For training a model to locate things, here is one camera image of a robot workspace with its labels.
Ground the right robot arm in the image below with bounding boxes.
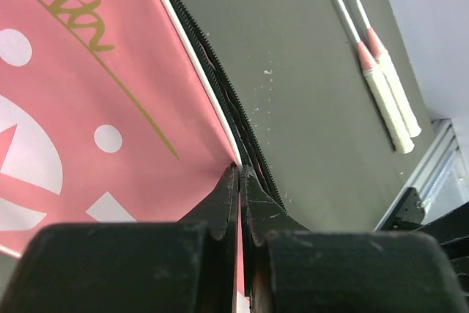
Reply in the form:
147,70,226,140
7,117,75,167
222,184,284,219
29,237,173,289
378,187,468,298

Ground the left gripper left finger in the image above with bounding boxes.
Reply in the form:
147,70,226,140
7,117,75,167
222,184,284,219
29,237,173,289
1,166,240,312

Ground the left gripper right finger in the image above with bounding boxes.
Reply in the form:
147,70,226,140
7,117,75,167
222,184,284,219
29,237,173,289
240,167,468,312

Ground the pink sport racket bag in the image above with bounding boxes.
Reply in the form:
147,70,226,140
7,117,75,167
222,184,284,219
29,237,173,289
0,0,290,313

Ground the pink badminton racket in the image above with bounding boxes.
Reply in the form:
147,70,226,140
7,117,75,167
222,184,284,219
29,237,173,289
354,0,421,138
335,0,415,154

